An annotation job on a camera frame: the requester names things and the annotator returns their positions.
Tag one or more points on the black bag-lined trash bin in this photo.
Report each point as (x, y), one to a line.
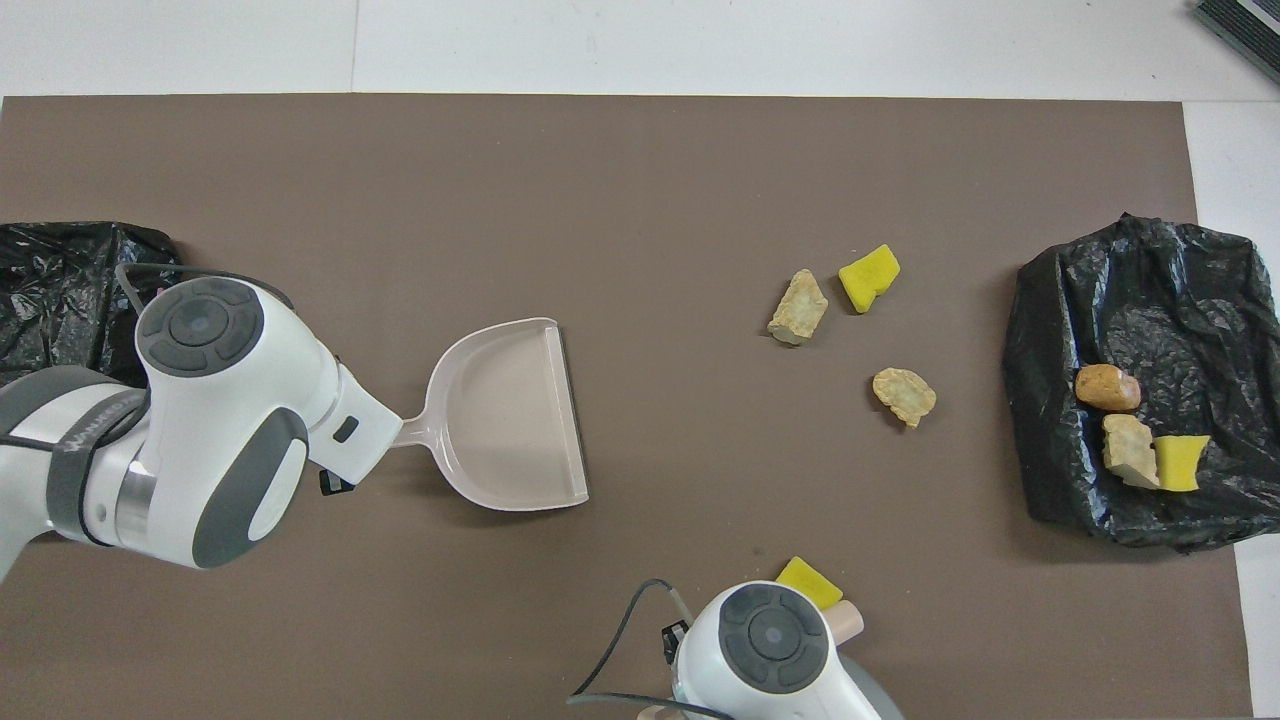
(1060, 330)

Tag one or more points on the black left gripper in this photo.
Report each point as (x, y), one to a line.
(337, 482)

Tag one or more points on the brown toy bread roll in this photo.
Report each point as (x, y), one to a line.
(1107, 388)

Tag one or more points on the brown table mat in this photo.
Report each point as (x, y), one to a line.
(600, 180)

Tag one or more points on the beige plastic dustpan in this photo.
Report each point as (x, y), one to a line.
(510, 420)

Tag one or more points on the yellow sponge piece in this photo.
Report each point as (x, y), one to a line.
(868, 277)
(805, 582)
(1182, 462)

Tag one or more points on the pale crumpled bread piece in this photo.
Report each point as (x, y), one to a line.
(904, 395)
(798, 308)

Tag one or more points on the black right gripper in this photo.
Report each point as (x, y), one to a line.
(677, 642)

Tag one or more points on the beige hand brush black bristles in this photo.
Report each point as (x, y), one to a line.
(845, 622)

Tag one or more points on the striped toy croissant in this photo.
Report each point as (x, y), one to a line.
(1128, 448)

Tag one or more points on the black bag-lined bin pink patch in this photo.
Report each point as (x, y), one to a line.
(50, 300)

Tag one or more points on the dark grey ribbed panel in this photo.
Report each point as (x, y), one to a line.
(1245, 30)

